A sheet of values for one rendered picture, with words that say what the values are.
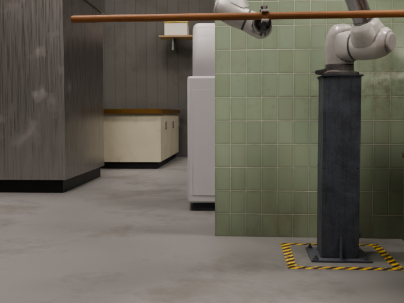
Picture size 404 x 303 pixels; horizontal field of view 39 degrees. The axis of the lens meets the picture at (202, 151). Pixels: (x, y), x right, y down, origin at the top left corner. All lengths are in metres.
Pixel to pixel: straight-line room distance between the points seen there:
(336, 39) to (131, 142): 5.60
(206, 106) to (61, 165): 1.91
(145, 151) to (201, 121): 3.81
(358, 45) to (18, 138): 3.89
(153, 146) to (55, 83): 2.80
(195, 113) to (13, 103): 2.16
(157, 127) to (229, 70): 4.73
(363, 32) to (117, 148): 5.88
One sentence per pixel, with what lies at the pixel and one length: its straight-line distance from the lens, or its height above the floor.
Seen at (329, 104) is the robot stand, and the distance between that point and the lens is 3.12.
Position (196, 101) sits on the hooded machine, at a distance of 4.61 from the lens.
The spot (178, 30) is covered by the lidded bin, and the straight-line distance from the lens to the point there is 10.33.
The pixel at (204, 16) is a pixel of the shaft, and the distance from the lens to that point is 2.40.
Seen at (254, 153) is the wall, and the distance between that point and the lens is 3.66.
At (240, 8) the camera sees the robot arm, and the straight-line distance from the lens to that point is 2.70.
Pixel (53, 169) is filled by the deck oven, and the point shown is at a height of 0.25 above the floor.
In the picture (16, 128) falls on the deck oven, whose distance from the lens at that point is 6.03.
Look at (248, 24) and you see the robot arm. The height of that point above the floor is 1.20.
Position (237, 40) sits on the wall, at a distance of 3.69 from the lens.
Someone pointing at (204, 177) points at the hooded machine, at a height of 0.28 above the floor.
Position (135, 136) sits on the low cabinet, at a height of 0.48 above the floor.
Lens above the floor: 0.79
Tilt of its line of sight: 4 degrees down
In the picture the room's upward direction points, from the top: straight up
